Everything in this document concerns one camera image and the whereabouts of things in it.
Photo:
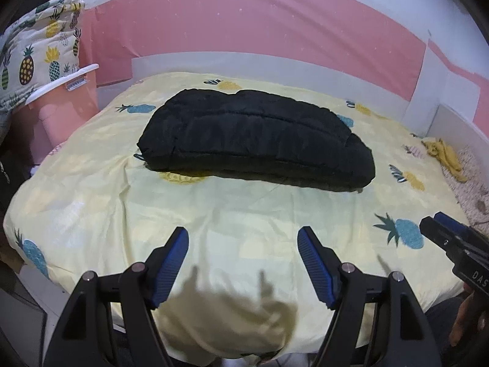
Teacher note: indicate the pineapple print fabric bag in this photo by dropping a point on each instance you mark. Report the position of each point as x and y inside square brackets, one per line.
[40, 47]

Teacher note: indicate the yellow pineapple bed sheet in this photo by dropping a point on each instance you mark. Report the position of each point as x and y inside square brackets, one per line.
[243, 288]

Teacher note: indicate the mustard yellow cloth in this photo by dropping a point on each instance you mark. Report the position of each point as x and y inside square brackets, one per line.
[446, 156]

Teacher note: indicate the black puffer jacket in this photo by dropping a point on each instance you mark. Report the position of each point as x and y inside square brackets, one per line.
[255, 135]

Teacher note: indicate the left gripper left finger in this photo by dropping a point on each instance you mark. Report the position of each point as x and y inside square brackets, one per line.
[84, 334]

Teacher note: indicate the white floral pillow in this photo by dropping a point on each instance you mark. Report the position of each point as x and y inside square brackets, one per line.
[472, 195]

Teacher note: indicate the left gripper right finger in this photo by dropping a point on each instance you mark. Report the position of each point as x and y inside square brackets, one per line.
[377, 321]

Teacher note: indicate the person's right hand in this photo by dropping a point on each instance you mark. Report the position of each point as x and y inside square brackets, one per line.
[470, 329]

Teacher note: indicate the white bed headboard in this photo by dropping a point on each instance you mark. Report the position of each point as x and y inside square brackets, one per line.
[451, 127]

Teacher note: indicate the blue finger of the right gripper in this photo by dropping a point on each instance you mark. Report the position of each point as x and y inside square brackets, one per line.
[442, 229]

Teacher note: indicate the pink storage bin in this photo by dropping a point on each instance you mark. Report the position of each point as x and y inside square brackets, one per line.
[53, 112]

